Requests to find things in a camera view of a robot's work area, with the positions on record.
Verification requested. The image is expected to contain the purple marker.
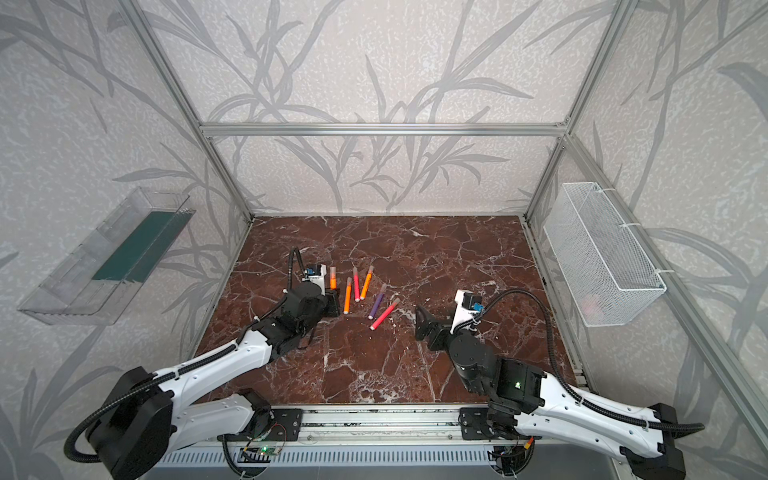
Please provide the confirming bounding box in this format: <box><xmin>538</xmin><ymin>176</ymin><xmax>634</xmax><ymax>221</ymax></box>
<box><xmin>368</xmin><ymin>283</ymin><xmax>387</xmax><ymax>320</ymax></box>

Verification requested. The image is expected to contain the orange highlighter marker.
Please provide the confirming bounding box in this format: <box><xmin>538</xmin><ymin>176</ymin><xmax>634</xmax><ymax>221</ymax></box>
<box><xmin>359</xmin><ymin>265</ymin><xmax>374</xmax><ymax>301</ymax></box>

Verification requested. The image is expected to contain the pink red marker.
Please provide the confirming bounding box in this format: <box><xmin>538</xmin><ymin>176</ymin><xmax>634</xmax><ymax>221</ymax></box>
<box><xmin>370</xmin><ymin>299</ymin><xmax>400</xmax><ymax>331</ymax></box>

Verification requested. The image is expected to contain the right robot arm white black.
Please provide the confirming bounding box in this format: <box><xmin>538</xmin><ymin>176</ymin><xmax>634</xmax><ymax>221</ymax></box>
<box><xmin>415</xmin><ymin>306</ymin><xmax>703</xmax><ymax>479</ymax></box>

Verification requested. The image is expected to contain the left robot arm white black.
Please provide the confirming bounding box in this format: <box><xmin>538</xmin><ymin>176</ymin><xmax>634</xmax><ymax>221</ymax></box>
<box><xmin>63</xmin><ymin>281</ymin><xmax>339</xmax><ymax>479</ymax></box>

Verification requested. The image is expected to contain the green circuit board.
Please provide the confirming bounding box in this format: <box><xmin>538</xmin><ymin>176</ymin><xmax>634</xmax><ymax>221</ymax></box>
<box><xmin>241</xmin><ymin>445</ymin><xmax>283</xmax><ymax>463</ymax></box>

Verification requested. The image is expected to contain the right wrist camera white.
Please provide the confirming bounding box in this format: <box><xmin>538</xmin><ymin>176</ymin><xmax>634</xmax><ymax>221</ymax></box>
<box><xmin>450</xmin><ymin>290</ymin><xmax>484</xmax><ymax>334</ymax></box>

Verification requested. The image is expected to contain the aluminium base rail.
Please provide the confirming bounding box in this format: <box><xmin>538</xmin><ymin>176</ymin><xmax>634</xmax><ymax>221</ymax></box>
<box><xmin>155</xmin><ymin>403</ymin><xmax>631</xmax><ymax>469</ymax></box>

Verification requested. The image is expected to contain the white wire mesh basket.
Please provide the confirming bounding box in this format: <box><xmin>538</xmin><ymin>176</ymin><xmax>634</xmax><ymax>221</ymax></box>
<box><xmin>544</xmin><ymin>182</ymin><xmax>667</xmax><ymax>327</ymax></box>

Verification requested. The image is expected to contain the aluminium frame horizontal bar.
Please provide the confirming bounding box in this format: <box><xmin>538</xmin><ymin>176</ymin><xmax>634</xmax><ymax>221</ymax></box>
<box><xmin>200</xmin><ymin>123</ymin><xmax>566</xmax><ymax>137</ymax></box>

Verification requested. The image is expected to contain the clear plastic wall bin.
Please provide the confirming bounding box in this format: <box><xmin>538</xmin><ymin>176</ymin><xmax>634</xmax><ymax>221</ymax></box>
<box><xmin>19</xmin><ymin>187</ymin><xmax>196</xmax><ymax>326</ymax></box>

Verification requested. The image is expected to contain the aluminium frame corner post left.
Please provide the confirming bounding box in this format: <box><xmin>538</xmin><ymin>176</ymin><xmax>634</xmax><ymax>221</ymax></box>
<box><xmin>118</xmin><ymin>0</ymin><xmax>254</xmax><ymax>221</ymax></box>

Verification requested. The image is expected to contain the aluminium frame corner post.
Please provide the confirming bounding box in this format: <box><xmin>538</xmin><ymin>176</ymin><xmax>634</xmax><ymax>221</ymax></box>
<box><xmin>118</xmin><ymin>0</ymin><xmax>254</xmax><ymax>221</ymax></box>
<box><xmin>524</xmin><ymin>0</ymin><xmax>638</xmax><ymax>225</ymax></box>

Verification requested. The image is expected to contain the aluminium frame corner post right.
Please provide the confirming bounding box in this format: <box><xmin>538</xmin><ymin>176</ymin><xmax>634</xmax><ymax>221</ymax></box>
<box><xmin>524</xmin><ymin>0</ymin><xmax>638</xmax><ymax>225</ymax></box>

